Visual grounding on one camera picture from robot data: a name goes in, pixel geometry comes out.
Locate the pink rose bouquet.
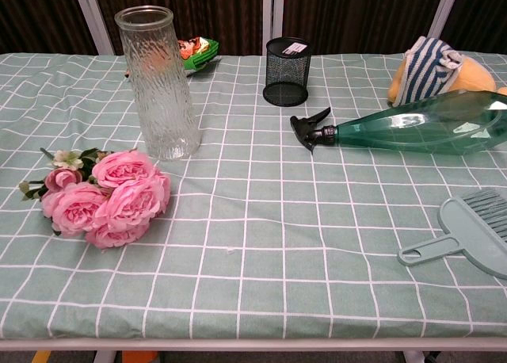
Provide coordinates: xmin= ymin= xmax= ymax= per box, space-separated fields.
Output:
xmin=18 ymin=147 xmax=172 ymax=250

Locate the clear textured glass vase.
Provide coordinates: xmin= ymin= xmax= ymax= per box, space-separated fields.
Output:
xmin=114 ymin=5 xmax=203 ymax=161

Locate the green checked tablecloth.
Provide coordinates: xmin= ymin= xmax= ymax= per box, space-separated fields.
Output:
xmin=0 ymin=52 xmax=507 ymax=340

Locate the black mesh pen holder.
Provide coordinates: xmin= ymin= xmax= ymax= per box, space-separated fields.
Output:
xmin=262 ymin=36 xmax=311 ymax=106

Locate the green orange snack bag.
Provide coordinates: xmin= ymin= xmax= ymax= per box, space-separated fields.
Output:
xmin=177 ymin=36 xmax=220 ymax=71

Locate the green spray bottle black nozzle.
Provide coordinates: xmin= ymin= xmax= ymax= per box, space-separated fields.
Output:
xmin=289 ymin=89 xmax=507 ymax=156

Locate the teal hand brush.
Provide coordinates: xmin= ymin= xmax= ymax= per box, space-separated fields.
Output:
xmin=461 ymin=188 xmax=507 ymax=243

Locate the yellow plush toy striped outfit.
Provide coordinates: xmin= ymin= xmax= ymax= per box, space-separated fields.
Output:
xmin=387 ymin=36 xmax=507 ymax=107

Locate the grey metal frame post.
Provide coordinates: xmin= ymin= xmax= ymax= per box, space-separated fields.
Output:
xmin=261 ymin=0 xmax=286 ymax=56
xmin=427 ymin=0 xmax=463 ymax=39
xmin=71 ymin=0 xmax=116 ymax=55

